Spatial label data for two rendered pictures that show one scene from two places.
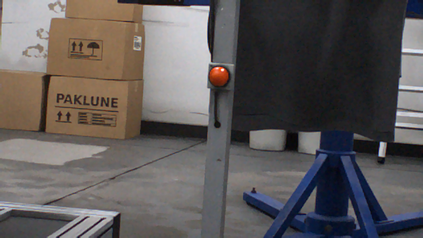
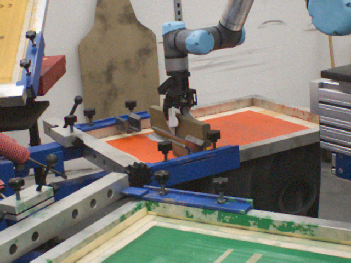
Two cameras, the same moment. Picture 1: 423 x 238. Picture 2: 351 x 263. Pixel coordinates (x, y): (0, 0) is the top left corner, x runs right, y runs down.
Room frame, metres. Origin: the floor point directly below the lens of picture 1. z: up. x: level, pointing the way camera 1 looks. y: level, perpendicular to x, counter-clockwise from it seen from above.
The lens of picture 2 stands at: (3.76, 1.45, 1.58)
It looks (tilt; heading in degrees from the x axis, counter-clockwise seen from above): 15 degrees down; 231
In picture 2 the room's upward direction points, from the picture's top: 4 degrees counter-clockwise
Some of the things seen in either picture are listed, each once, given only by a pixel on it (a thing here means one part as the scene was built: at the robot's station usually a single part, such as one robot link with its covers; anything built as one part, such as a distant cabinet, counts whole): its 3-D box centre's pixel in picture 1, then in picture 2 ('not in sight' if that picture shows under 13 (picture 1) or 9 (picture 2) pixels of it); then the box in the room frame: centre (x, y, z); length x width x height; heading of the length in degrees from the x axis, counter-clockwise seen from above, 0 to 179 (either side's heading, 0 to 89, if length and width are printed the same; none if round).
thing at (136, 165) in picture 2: not in sight; (136, 175); (2.80, 0.07, 1.02); 0.07 x 0.06 x 0.07; 169
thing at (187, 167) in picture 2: not in sight; (191, 165); (2.58, 0.03, 0.98); 0.30 x 0.05 x 0.07; 169
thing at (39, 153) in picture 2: not in sight; (51, 153); (2.85, -0.30, 1.02); 0.17 x 0.06 x 0.05; 169
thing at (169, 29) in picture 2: not in sight; (175, 39); (2.42, -0.19, 1.30); 0.09 x 0.08 x 0.11; 86
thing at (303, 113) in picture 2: not in sight; (210, 131); (2.29, -0.20, 0.97); 0.79 x 0.58 x 0.04; 169
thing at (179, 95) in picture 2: not in sight; (179, 89); (2.42, -0.19, 1.14); 0.09 x 0.08 x 0.12; 79
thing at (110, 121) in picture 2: not in sight; (112, 128); (2.48, -0.51, 0.98); 0.30 x 0.05 x 0.07; 169
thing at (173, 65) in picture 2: not in sight; (177, 63); (2.42, -0.20, 1.22); 0.08 x 0.08 x 0.05
